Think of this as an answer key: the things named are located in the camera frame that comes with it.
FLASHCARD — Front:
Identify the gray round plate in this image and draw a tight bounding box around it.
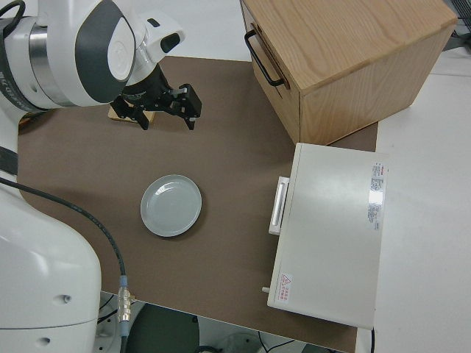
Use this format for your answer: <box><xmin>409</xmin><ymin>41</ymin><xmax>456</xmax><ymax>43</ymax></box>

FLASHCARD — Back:
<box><xmin>140</xmin><ymin>174</ymin><xmax>203</xmax><ymax>238</ymax></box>

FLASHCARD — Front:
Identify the wooden mug tree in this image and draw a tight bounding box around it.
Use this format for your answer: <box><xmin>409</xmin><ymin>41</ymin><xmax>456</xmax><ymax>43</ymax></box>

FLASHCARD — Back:
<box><xmin>107</xmin><ymin>105</ymin><xmax>156</xmax><ymax>125</ymax></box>

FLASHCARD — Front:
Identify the black velcro strap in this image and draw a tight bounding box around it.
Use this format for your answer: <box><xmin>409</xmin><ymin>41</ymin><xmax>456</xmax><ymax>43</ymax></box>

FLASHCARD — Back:
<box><xmin>0</xmin><ymin>146</ymin><xmax>19</xmax><ymax>176</ymax></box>

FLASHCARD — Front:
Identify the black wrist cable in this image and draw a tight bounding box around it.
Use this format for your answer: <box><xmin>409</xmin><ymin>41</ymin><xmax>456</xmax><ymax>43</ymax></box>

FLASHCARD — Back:
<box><xmin>0</xmin><ymin>0</ymin><xmax>28</xmax><ymax>26</ymax></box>

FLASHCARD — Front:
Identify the white toaster oven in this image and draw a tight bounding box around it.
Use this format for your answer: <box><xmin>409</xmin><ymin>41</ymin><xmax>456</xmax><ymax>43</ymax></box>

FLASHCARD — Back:
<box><xmin>259</xmin><ymin>142</ymin><xmax>391</xmax><ymax>329</ymax></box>

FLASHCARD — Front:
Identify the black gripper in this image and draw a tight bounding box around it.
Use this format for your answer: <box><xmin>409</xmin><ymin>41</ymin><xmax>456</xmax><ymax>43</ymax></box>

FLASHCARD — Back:
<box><xmin>112</xmin><ymin>69</ymin><xmax>204</xmax><ymax>132</ymax></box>

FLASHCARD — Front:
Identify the black cabinet handle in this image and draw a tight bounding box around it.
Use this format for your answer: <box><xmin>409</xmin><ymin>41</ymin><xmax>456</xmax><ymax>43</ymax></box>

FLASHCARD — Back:
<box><xmin>244</xmin><ymin>29</ymin><xmax>286</xmax><ymax>87</ymax></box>

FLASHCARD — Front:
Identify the brown table mat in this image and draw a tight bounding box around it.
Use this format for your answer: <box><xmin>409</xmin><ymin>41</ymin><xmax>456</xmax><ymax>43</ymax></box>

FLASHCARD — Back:
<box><xmin>16</xmin><ymin>55</ymin><xmax>380</xmax><ymax>342</ymax></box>

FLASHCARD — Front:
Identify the wooden cabinet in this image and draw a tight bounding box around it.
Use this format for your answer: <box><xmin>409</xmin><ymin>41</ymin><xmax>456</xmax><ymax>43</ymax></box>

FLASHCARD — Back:
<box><xmin>241</xmin><ymin>0</ymin><xmax>458</xmax><ymax>146</ymax></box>

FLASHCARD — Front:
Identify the thick black cable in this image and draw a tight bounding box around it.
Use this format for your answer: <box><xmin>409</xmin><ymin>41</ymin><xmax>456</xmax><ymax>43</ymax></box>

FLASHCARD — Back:
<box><xmin>0</xmin><ymin>176</ymin><xmax>135</xmax><ymax>352</ymax></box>

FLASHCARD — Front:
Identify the white toaster oven handle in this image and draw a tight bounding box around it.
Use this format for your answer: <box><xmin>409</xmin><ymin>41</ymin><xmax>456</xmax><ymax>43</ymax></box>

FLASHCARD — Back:
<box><xmin>268</xmin><ymin>176</ymin><xmax>291</xmax><ymax>237</ymax></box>

